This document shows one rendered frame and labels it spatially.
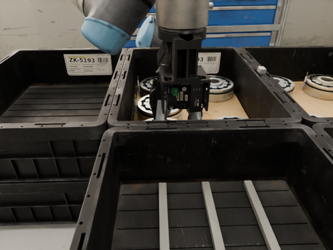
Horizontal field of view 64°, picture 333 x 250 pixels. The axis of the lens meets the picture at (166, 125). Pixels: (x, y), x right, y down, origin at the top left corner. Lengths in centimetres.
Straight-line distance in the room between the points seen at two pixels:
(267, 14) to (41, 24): 239
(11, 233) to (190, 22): 49
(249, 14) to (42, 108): 224
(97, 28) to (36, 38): 310
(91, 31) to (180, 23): 16
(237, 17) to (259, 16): 21
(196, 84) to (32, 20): 319
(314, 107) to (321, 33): 348
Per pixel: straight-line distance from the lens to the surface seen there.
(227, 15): 262
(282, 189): 47
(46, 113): 69
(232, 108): 66
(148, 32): 93
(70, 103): 71
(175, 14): 37
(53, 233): 58
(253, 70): 62
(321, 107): 75
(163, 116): 45
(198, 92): 40
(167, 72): 42
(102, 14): 46
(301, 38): 406
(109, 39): 46
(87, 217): 28
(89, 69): 78
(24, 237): 60
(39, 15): 347
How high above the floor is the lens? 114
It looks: 32 degrees down
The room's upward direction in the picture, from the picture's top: straight up
